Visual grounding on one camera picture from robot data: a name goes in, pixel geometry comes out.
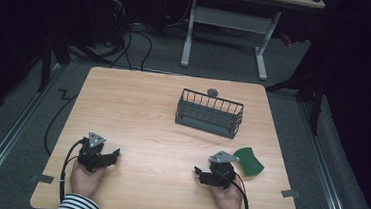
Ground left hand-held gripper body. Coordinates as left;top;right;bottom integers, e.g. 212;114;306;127
76;130;116;175

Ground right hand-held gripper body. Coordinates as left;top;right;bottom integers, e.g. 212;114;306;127
205;149;242;192

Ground person's left hand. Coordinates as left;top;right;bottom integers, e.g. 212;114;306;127
68;159;109;200

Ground person's right hand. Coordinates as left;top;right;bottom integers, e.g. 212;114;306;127
205;180;251;209

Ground green scouring pad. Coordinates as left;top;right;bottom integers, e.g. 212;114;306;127
231;145;267;180

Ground grey tape strip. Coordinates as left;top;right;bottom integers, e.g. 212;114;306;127
29;173;56;185
279;188;302;200

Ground black stand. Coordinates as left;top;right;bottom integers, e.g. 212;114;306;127
261;59;329;137
36;22;114;98

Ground black computer tower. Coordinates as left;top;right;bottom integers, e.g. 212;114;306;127
80;0;134;52

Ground small red object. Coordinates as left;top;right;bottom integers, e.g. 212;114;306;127
278;33;294;48

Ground wooden desk with white legs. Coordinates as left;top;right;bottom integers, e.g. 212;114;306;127
178;0;327;87

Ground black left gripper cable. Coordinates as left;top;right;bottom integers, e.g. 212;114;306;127
57;136;87;207

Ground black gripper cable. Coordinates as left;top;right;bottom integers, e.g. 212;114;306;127
214;169;255;209
57;136;87;207

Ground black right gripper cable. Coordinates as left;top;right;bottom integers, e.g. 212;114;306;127
214;169;255;209

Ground black floor cable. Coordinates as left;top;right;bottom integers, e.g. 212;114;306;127
42;91;80;159

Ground grey wire basket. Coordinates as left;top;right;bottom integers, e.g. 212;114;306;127
173;87;247;141

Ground metal floor rail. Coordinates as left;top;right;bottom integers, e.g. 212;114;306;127
0;59;68;209
289;100;364;209

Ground bundle of black floor cables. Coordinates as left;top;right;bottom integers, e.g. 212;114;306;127
107;20;156;74

